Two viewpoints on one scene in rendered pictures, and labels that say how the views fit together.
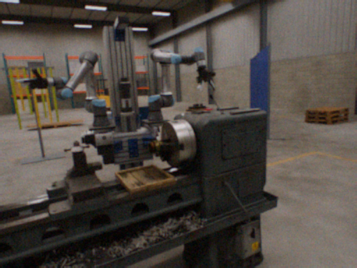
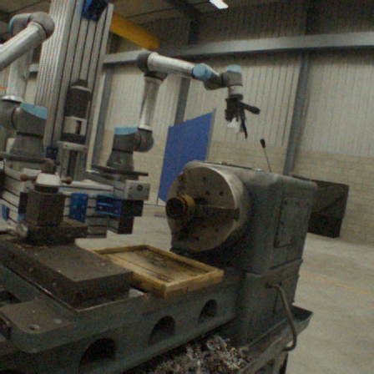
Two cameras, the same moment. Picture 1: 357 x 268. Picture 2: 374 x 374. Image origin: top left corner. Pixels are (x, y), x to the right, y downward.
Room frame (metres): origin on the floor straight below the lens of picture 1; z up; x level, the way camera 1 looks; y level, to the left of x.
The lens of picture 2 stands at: (0.51, 0.67, 1.22)
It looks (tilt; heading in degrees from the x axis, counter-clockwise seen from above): 3 degrees down; 335
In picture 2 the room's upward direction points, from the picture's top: 9 degrees clockwise
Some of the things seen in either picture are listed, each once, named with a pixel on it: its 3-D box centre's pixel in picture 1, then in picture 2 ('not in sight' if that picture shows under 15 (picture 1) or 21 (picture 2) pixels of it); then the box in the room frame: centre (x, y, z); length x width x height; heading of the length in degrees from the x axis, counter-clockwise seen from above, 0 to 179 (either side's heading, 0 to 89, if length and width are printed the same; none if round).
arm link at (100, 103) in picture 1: (99, 107); (32, 118); (2.18, 0.68, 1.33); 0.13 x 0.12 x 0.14; 41
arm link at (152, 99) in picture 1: (155, 102); (125, 137); (2.34, 0.20, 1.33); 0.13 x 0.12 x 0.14; 126
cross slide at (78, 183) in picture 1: (81, 181); (50, 257); (1.40, 0.59, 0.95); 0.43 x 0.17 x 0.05; 28
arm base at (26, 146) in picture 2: (100, 120); (28, 144); (2.17, 0.67, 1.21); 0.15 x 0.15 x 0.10
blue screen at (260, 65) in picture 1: (257, 90); (179, 169); (8.07, -2.64, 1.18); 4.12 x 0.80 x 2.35; 170
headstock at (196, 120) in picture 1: (219, 137); (248, 212); (1.88, -0.32, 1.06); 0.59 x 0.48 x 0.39; 118
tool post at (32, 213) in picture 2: (79, 158); (47, 204); (1.45, 0.61, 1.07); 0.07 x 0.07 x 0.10; 28
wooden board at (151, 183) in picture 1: (143, 177); (154, 265); (1.56, 0.24, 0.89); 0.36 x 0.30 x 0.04; 28
